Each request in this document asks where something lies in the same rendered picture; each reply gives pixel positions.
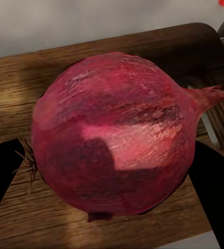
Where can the cutting board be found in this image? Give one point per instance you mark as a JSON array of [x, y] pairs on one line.
[[42, 220]]

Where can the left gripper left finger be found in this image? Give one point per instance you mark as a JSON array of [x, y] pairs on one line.
[[10, 160]]

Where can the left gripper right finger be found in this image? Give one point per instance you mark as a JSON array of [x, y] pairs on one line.
[[207, 176]]

